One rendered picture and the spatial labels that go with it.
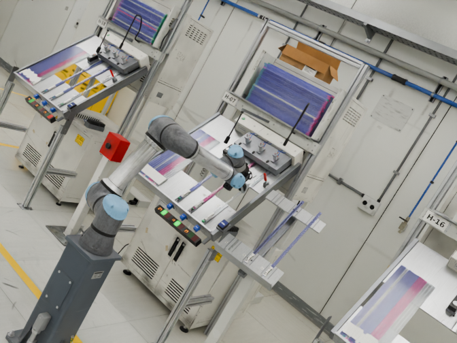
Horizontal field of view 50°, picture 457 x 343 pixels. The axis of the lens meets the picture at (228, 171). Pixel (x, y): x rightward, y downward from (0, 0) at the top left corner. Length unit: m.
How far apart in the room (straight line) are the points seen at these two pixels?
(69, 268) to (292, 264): 2.66
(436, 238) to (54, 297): 1.90
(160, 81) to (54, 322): 2.17
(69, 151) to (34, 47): 3.78
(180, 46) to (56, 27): 3.56
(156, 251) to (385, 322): 1.49
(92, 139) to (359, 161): 2.20
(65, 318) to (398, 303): 1.48
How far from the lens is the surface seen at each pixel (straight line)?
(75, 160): 3.81
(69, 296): 2.24
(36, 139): 4.20
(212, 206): 2.71
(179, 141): 2.13
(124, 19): 4.02
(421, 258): 2.65
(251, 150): 2.91
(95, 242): 2.16
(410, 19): 4.59
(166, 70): 3.89
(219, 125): 3.18
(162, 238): 3.18
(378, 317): 2.40
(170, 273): 3.14
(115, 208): 2.11
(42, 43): 7.38
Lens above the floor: 1.46
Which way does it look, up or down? 10 degrees down
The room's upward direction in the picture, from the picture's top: 29 degrees clockwise
